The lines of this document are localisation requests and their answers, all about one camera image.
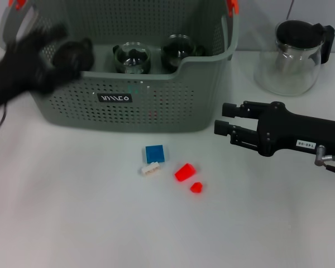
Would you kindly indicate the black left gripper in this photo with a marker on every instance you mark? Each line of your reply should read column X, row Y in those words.
column 19, row 72

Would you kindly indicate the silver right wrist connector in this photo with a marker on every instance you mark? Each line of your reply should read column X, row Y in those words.
column 321, row 156

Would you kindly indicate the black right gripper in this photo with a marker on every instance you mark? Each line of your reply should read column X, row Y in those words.
column 296, row 131

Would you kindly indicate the glass teapot with black lid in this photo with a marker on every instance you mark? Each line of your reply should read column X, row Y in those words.
column 296, row 33

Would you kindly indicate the blue square building brick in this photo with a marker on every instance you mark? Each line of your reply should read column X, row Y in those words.
column 155, row 154

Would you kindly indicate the dark clay teapot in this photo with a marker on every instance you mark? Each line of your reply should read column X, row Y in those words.
column 75, row 56

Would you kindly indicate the glass teacup with black sleeve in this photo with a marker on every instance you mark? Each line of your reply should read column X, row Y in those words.
column 176, row 53
column 132, row 60

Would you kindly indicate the grey-green perforated storage bin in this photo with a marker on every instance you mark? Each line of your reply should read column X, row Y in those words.
column 201, row 111

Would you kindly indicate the small red round-top brick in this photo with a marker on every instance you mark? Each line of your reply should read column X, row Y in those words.
column 196, row 187

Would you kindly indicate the red rectangular building brick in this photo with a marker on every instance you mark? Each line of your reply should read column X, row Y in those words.
column 185, row 173

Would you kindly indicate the small white building brick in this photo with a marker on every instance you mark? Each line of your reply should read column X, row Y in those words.
column 150, row 169

